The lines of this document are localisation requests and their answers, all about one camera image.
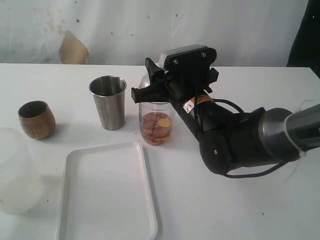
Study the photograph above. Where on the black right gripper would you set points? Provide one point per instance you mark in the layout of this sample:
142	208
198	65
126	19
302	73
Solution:
174	83

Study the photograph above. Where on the clear plastic shaker cup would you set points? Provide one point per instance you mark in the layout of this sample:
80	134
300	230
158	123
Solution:
164	107

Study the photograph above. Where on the stainless steel cup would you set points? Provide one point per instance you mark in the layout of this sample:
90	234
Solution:
109	96

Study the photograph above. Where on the brown wooden cup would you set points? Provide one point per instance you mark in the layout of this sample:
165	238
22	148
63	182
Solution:
37	120

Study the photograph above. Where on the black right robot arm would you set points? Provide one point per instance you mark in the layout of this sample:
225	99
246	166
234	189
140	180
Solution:
230	139

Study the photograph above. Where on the gold coin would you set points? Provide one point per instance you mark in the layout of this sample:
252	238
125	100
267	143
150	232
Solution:
164	122

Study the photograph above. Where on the brown and yellow coins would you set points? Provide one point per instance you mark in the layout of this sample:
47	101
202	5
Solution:
151	132

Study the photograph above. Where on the white backdrop cloth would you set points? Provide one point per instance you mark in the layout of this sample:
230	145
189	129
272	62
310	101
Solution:
125	32

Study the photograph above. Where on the white rectangular tray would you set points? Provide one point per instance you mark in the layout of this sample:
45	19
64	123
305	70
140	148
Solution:
106	195

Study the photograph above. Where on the white zip tie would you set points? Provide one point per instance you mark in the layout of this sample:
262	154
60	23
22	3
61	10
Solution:
302	129

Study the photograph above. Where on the translucent plastic container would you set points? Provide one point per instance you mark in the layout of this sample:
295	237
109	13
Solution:
21	186

